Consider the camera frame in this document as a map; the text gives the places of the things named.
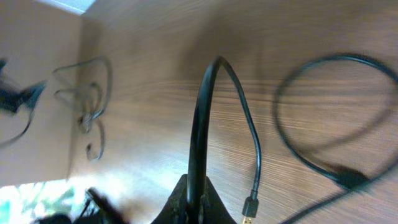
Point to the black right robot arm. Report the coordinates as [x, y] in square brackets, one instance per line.
[97, 209]

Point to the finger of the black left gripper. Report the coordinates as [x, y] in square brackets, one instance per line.
[13, 98]

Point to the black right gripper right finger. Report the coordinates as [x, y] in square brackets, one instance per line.
[212, 209]

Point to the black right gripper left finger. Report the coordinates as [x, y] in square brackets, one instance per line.
[173, 211]

